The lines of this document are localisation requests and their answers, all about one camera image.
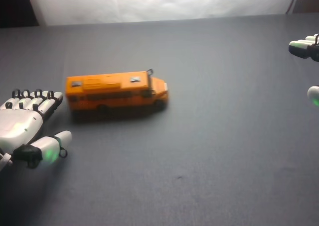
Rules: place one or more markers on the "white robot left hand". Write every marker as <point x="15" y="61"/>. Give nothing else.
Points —
<point x="17" y="126"/>

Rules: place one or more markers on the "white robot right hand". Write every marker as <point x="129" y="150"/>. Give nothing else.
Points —
<point x="299" y="48"/>

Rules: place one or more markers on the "yellow toy school bus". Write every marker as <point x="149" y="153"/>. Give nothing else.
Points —
<point x="112" y="96"/>

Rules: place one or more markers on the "dark panel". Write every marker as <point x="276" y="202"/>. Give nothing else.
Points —
<point x="15" y="4"/>

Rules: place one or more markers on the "grey table cloth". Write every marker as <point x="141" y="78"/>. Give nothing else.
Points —
<point x="199" y="148"/>

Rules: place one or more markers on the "white backdrop sheet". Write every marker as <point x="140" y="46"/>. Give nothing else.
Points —
<point x="149" y="2"/>

